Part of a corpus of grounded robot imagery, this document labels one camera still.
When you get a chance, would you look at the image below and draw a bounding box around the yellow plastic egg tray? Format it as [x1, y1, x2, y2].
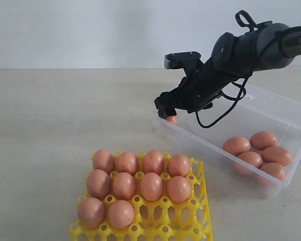
[69, 158, 213, 241]

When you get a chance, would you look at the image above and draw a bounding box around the black cable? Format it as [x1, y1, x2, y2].
[194, 10, 291, 129]

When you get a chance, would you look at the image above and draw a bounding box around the brown egg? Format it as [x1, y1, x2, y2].
[261, 146, 293, 167]
[86, 169, 111, 200]
[257, 162, 286, 187]
[139, 172, 164, 202]
[164, 115, 178, 125]
[92, 149, 115, 174]
[222, 136, 251, 156]
[234, 151, 263, 175]
[249, 131, 278, 151]
[167, 176, 191, 203]
[142, 150, 164, 175]
[112, 172, 136, 200]
[107, 200, 135, 229]
[116, 152, 139, 176]
[167, 154, 190, 177]
[78, 197, 106, 229]

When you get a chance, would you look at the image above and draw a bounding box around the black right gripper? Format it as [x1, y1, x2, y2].
[155, 68, 223, 118]

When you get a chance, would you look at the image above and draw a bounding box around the clear plastic container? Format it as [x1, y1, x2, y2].
[152, 84, 301, 197]

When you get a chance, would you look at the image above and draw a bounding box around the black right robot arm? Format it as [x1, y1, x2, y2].
[155, 22, 301, 118]

